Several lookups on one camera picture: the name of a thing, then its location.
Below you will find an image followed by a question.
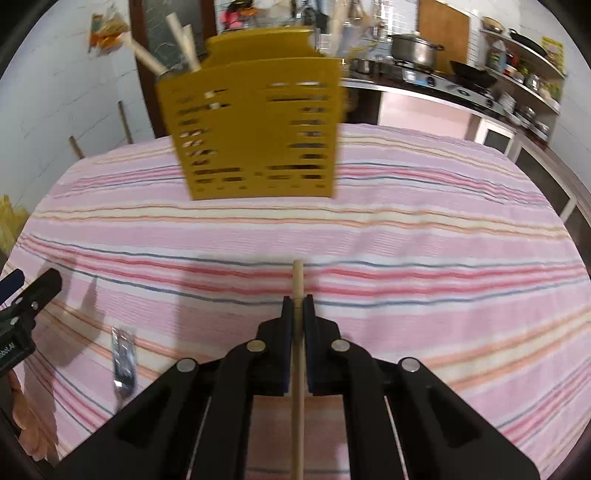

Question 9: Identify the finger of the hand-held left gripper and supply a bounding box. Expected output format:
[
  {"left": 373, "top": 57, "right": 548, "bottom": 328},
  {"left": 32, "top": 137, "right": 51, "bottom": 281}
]
[
  {"left": 0, "top": 270, "right": 25, "bottom": 306},
  {"left": 11, "top": 268, "right": 64, "bottom": 317}
]

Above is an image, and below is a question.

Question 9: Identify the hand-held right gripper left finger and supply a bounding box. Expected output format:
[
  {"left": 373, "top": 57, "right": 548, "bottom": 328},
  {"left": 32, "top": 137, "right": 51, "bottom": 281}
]
[{"left": 55, "top": 295, "right": 296, "bottom": 480}]

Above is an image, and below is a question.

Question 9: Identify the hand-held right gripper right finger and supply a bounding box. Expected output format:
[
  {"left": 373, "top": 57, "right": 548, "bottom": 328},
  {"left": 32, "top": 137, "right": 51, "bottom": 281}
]
[{"left": 304, "top": 294, "right": 540, "bottom": 480}]

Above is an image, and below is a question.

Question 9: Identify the wooden chopstick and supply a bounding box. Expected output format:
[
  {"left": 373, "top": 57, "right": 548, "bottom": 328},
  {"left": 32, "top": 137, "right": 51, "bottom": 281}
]
[{"left": 293, "top": 260, "right": 306, "bottom": 480}]

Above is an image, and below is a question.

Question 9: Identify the metal fork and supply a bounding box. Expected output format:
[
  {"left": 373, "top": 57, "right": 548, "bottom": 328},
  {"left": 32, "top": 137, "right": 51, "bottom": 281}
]
[{"left": 111, "top": 325, "right": 137, "bottom": 412}]

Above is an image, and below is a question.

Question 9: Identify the yellow plastic utensil holder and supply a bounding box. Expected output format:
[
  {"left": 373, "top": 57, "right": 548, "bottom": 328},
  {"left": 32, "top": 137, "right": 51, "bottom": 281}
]
[{"left": 154, "top": 27, "right": 345, "bottom": 202}]

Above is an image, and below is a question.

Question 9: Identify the person's left forearm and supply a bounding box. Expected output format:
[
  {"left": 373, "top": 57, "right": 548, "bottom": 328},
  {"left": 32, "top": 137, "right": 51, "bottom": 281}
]
[{"left": 8, "top": 369, "right": 62, "bottom": 463}]

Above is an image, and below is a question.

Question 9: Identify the row of hanging kitchen utensils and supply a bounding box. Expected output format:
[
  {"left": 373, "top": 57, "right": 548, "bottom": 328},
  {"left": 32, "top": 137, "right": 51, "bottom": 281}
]
[{"left": 291, "top": 0, "right": 385, "bottom": 29}]

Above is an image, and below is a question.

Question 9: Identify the yellow plastic bag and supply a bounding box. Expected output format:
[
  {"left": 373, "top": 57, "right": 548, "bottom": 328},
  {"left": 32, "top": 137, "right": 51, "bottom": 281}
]
[{"left": 0, "top": 194, "right": 29, "bottom": 260}]

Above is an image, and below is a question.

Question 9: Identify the pink striped tablecloth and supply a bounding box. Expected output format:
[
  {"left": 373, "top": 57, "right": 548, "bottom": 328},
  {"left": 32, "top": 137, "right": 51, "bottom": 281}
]
[{"left": 0, "top": 124, "right": 591, "bottom": 480}]

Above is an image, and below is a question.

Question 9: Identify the hanging orange snack bag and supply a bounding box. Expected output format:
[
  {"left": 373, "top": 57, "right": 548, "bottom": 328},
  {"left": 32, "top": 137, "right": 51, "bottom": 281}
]
[{"left": 89, "top": 4, "right": 130, "bottom": 57}]

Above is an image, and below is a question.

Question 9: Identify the gas stove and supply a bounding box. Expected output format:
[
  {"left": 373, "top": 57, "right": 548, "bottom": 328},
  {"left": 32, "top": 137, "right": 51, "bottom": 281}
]
[{"left": 383, "top": 65, "right": 505, "bottom": 110}]

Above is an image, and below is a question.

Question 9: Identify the dark green door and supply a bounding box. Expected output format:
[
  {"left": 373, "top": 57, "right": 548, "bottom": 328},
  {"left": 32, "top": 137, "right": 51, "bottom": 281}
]
[{"left": 129, "top": 0, "right": 218, "bottom": 139}]

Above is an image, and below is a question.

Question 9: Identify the metal cooking pot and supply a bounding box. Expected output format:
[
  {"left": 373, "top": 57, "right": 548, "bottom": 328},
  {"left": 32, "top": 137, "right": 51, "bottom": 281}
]
[{"left": 390, "top": 33, "right": 445, "bottom": 70}]

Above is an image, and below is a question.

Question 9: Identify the black frying pan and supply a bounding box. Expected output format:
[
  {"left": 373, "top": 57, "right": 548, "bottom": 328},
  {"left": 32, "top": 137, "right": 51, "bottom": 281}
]
[{"left": 449, "top": 60, "right": 498, "bottom": 89}]

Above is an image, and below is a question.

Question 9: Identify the red hanging cloth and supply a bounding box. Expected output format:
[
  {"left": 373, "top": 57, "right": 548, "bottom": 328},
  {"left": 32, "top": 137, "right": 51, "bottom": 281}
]
[{"left": 219, "top": 0, "right": 257, "bottom": 29}]

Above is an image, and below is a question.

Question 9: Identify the wooden cutting board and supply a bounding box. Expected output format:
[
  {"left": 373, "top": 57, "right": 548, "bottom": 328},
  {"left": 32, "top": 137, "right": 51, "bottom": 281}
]
[{"left": 418, "top": 0, "right": 472, "bottom": 75}]

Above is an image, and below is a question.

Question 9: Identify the black wok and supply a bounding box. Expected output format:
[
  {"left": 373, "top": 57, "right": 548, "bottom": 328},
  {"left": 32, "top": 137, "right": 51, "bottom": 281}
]
[{"left": 508, "top": 28, "right": 550, "bottom": 59}]

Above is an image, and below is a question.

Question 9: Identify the thick wooden utensil handle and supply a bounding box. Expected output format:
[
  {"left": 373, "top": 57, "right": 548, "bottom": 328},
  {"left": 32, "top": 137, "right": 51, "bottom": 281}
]
[
  {"left": 124, "top": 37, "right": 170, "bottom": 77},
  {"left": 165, "top": 13, "right": 197, "bottom": 72},
  {"left": 182, "top": 25, "right": 202, "bottom": 71}
]

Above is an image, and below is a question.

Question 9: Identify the metal wall shelf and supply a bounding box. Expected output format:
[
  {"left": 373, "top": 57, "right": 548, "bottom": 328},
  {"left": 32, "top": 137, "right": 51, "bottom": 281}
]
[{"left": 478, "top": 28, "right": 567, "bottom": 136}]

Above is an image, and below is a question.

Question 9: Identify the yellow wall poster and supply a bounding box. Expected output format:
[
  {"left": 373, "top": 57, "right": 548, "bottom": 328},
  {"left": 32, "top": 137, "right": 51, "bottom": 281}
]
[{"left": 541, "top": 37, "right": 565, "bottom": 75}]

